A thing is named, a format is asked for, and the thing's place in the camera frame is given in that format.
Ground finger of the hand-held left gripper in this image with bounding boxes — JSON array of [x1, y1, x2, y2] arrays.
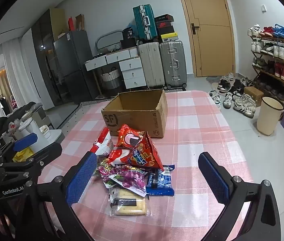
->
[[0, 143, 63, 179], [0, 133, 38, 163]]

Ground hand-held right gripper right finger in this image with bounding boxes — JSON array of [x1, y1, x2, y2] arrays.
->
[[198, 152, 283, 241]]

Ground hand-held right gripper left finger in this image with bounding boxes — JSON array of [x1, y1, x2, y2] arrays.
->
[[14, 152, 98, 241]]

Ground purple candy bag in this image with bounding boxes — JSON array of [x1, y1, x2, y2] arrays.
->
[[94, 158, 149, 197]]

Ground red white candy packet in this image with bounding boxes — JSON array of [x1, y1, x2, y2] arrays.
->
[[107, 148, 132, 166]]

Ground white red noodle snack bag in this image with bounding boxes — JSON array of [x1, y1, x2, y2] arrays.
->
[[90, 128, 114, 156]]

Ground clear cracker packet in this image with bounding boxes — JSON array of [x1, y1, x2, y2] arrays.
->
[[108, 187, 150, 217]]

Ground blue cookie packet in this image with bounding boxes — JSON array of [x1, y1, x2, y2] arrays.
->
[[146, 164, 175, 196]]

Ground red cookie packet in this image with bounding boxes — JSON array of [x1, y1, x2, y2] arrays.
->
[[116, 124, 148, 148]]

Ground red triangular chip bag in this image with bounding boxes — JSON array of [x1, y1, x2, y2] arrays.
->
[[120, 131, 164, 171]]

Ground brown cardboard box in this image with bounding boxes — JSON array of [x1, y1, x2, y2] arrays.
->
[[101, 89, 169, 138]]

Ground white jug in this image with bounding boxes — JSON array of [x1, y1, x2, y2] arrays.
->
[[18, 117, 44, 146]]

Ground yellow packet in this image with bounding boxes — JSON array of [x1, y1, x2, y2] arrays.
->
[[12, 148, 34, 162]]

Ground white side table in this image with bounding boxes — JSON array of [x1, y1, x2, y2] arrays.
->
[[33, 128, 66, 153]]

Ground pink checked tablecloth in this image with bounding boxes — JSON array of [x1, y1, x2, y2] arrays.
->
[[37, 90, 255, 241]]

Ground white curtain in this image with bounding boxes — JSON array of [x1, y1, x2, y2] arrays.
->
[[0, 38, 36, 117]]

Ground cream trash bin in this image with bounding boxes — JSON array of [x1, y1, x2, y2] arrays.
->
[[257, 97, 284, 136]]

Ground pile of floor shoes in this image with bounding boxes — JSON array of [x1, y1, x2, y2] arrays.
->
[[208, 72, 258, 118]]

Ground dark glass cabinet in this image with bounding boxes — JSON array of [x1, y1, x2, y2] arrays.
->
[[30, 9, 67, 111]]

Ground small cardboard box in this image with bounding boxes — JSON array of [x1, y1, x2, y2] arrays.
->
[[243, 87, 264, 107]]

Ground grey refrigerator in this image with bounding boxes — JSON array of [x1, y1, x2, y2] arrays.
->
[[54, 30, 100, 103]]

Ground grey doormat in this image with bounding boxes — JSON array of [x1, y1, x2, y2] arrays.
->
[[205, 76, 232, 91]]

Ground woven basket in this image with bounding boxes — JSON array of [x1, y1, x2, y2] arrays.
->
[[99, 66, 122, 91]]

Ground white drawer dresser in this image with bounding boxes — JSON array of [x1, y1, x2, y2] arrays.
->
[[85, 48, 147, 89]]

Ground silver suitcase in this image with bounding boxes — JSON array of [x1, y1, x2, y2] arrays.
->
[[159, 40, 188, 90]]

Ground yellow cardboard box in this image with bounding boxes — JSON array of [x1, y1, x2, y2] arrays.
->
[[50, 8, 66, 41]]

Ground white suitcase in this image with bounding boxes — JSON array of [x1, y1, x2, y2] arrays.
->
[[138, 42, 166, 88]]

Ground brown paper bag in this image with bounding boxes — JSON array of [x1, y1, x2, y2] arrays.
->
[[75, 14, 85, 31]]

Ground rows of shelved shoes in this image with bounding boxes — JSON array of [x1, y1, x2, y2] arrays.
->
[[247, 24, 284, 98]]

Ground black bag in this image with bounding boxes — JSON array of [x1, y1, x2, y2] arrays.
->
[[120, 26, 138, 48]]

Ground wooden door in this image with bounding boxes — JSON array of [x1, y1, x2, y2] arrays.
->
[[176, 0, 236, 78]]

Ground stack of shoe boxes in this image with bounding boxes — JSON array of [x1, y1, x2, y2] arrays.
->
[[154, 14, 179, 42]]

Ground blue bag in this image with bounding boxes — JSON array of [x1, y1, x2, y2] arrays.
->
[[272, 24, 284, 43]]

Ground teal suitcase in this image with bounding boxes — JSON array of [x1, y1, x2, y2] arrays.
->
[[132, 4, 159, 41]]

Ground grey arched metal frame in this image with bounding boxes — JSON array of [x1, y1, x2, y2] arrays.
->
[[95, 30, 123, 52]]

